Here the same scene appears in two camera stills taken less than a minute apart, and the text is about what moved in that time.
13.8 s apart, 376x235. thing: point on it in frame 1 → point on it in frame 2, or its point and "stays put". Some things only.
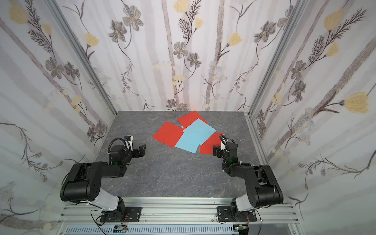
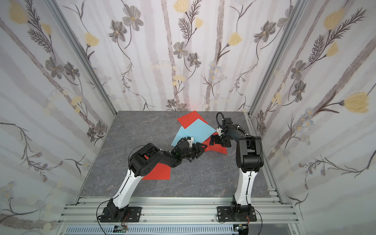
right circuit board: [243, 229] stays put
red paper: [207, 148] stays put
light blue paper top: [200, 131] stays put
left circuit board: [120, 229] stays put
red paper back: [186, 120] stays put
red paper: [170, 134] → [160, 172]
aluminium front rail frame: [179, 216] stays put
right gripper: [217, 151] → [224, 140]
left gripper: [140, 152] → [197, 151]
